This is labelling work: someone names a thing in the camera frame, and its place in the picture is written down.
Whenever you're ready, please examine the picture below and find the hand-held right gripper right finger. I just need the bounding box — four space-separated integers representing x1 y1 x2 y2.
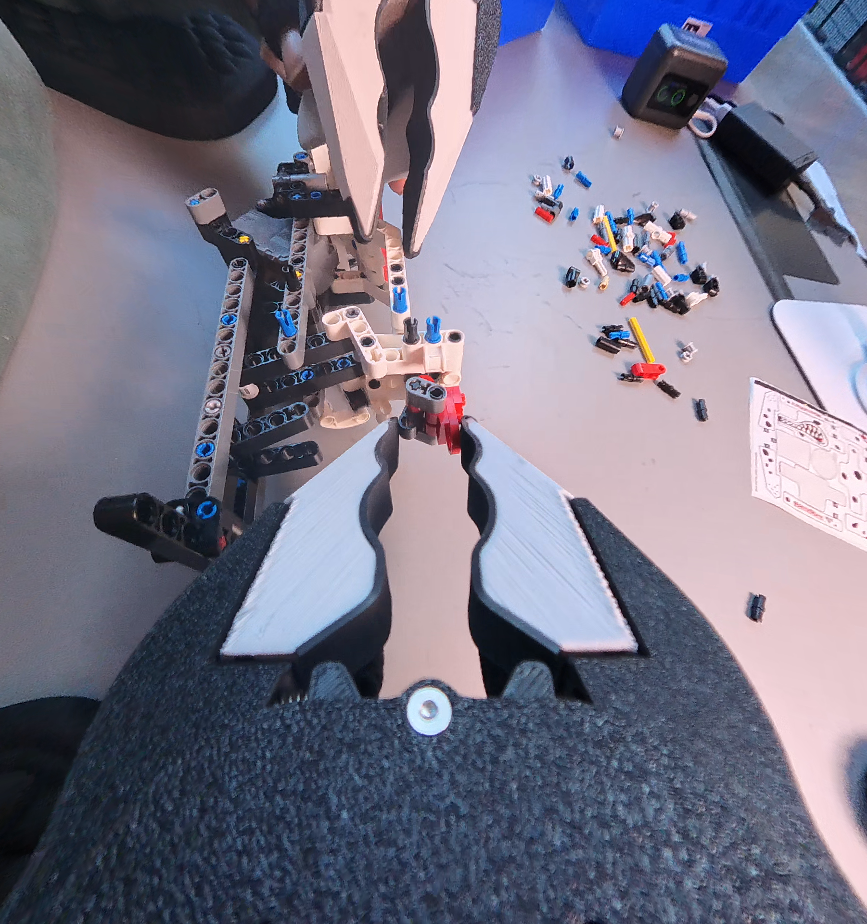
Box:
460 419 639 659

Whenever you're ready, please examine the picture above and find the black toy vehicle chassis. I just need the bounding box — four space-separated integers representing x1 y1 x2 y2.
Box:
93 145 471 567

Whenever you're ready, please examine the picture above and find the pile of small toy brick parts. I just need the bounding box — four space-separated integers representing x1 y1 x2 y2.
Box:
531 123 723 423

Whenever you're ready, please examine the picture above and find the white cable loop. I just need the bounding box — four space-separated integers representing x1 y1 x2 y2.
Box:
688 97 733 140

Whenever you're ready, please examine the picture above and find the small white toy brick assembly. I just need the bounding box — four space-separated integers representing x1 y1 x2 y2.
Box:
326 282 468 451

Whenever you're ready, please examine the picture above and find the white book stand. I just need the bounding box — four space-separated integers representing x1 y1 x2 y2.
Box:
772 299 867 451

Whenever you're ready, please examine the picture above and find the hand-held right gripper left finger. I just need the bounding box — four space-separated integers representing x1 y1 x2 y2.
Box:
220 422 401 665

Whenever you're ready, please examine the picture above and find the person's green sweater torso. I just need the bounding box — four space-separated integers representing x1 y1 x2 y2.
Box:
0 0 56 437

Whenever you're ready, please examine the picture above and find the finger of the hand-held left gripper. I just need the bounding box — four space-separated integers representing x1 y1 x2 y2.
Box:
383 0 481 258
301 0 394 244

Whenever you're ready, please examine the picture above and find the wire shelf rack with bins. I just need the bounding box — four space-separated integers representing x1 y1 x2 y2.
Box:
806 0 867 90

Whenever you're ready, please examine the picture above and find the white sticker sheet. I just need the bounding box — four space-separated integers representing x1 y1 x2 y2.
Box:
750 379 867 564

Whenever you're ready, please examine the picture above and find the small black electronic device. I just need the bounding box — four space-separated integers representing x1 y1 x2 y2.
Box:
620 22 729 131

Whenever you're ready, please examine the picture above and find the grey desk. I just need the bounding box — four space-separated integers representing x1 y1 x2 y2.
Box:
0 0 867 924

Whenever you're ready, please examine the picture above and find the black flat mat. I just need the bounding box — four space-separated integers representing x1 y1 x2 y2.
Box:
698 138 842 285

